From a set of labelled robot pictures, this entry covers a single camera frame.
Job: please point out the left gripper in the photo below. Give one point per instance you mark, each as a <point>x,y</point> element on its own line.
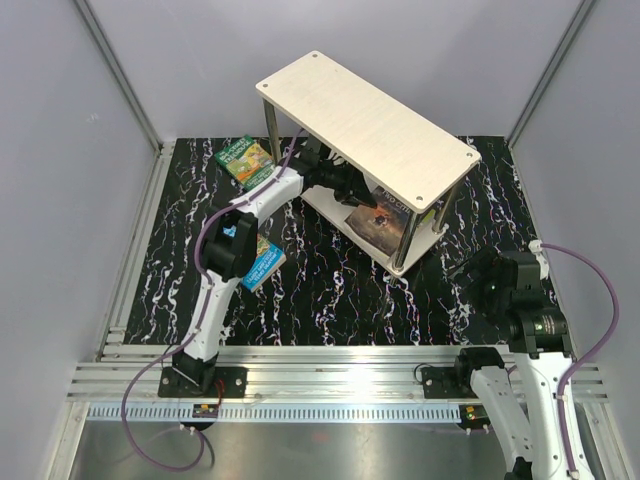
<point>353,188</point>

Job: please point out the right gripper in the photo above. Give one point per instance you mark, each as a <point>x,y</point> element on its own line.
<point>485,262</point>

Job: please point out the dark tale of two cities book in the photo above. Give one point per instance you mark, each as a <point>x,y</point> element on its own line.
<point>382,226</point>

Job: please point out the two-tier wooden shelf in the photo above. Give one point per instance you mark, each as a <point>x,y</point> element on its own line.
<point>394,147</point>

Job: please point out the blue 26-storey treehouse book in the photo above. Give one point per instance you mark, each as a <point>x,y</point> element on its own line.
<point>269,259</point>

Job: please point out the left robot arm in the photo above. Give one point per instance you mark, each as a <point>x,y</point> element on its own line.
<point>226,249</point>

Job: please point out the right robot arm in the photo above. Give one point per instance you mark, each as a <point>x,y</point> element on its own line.
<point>539,437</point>

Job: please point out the black marble mat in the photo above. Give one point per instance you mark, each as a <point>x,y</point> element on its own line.
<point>328,292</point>

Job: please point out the green treehouse book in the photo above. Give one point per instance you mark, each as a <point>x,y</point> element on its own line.
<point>247,162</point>

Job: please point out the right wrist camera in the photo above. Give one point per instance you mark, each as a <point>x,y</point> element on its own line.
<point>535,247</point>

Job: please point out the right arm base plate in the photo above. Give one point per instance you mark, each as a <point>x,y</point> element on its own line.
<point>441,383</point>

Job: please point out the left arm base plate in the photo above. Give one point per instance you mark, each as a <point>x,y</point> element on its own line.
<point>227,381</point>

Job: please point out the aluminium rail frame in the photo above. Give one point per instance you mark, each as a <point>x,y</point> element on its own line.
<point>361,374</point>

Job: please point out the slotted cable duct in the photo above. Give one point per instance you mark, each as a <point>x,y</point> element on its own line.
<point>277,413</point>

